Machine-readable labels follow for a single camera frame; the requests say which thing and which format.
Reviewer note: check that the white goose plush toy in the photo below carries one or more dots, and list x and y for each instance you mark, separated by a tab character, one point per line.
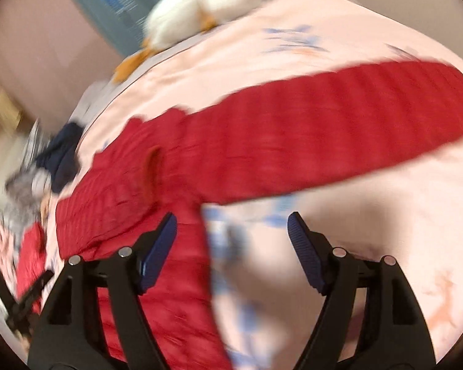
200	7

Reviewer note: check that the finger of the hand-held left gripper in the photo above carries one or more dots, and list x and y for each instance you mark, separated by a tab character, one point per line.
36	287

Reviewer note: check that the plaid pillow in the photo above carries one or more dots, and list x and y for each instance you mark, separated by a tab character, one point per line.
23	194

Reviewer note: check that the pink printed quilt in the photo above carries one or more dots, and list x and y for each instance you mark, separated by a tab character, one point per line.
370	219

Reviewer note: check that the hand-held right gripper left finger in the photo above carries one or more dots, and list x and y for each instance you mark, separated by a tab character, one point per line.
160	246

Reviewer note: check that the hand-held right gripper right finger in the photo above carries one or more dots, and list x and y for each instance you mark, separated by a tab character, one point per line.
303	246

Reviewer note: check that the navy blue garment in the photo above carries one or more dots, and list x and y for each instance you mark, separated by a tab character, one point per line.
61	154

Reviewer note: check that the small red down jacket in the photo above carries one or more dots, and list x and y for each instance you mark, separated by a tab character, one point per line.
31	262

